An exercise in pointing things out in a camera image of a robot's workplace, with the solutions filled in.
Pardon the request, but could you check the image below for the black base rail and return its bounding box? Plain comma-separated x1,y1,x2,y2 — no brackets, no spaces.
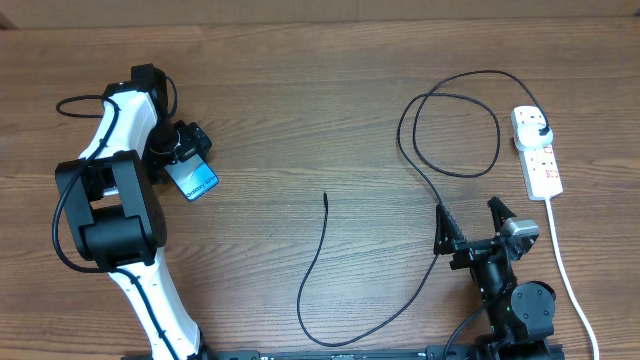
119,343,566,360

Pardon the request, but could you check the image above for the white USB charger plug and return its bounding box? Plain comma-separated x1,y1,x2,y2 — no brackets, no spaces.
514,123,554,151

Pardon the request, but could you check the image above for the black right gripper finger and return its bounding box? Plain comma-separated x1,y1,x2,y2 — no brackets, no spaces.
434,204,466,255
487,196,515,233

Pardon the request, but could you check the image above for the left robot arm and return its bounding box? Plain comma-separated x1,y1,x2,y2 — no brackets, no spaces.
52,64,218,359

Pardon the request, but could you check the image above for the black Samsung Galaxy smartphone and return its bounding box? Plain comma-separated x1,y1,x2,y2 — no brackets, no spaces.
165,155,219,202

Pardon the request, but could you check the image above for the white power strip cord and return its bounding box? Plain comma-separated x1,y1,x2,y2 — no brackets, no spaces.
543,197,601,360

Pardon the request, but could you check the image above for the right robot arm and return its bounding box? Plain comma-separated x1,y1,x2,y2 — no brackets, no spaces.
426,197,565,360

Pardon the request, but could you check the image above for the white power strip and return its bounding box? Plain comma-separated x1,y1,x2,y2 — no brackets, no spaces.
510,106,563,201

